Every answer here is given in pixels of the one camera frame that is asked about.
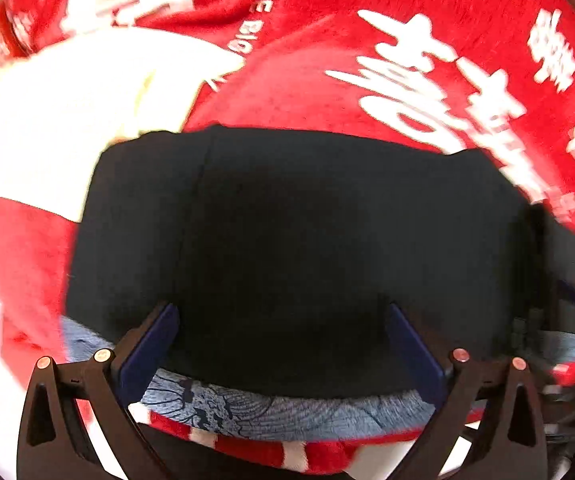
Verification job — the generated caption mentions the black pants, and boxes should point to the black pants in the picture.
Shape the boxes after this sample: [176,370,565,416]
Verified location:
[64,125,575,403]

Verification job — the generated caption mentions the blue-grey leaf patterned cloth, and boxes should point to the blue-grey leaf patterned cloth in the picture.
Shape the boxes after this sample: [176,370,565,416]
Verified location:
[59,316,575,442]

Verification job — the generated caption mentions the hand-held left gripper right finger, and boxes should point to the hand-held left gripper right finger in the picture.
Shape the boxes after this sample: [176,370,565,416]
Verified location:
[386,302,551,480]

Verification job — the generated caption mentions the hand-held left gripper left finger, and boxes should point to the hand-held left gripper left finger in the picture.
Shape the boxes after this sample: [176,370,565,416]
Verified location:
[15,301,181,480]

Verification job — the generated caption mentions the red printed blanket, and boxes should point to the red printed blanket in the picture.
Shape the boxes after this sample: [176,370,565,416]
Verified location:
[0,0,575,478]

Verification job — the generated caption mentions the white cloth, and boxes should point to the white cloth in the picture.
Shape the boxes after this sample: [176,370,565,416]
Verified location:
[0,26,247,224]

